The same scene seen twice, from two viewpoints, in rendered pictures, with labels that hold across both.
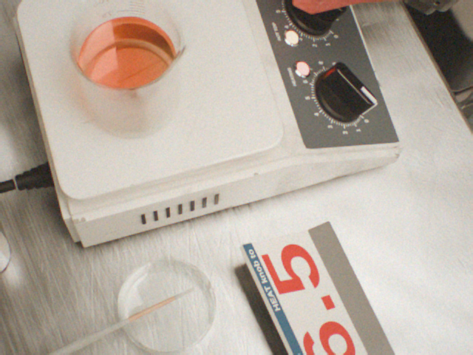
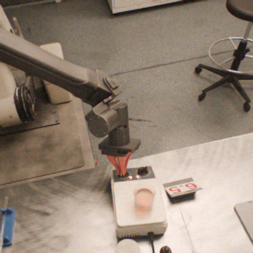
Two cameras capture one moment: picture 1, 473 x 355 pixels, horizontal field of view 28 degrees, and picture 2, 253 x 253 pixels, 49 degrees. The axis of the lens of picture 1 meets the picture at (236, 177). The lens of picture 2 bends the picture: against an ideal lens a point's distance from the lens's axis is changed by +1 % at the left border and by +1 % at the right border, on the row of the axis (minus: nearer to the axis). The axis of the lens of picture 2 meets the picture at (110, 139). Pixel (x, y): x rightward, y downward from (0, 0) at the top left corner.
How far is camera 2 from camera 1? 41 cm
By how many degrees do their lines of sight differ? 33
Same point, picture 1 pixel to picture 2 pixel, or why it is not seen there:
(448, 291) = (178, 166)
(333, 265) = (172, 184)
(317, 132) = (151, 176)
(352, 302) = (180, 182)
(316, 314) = (184, 187)
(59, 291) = (174, 240)
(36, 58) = (132, 222)
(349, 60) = (133, 170)
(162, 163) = (159, 201)
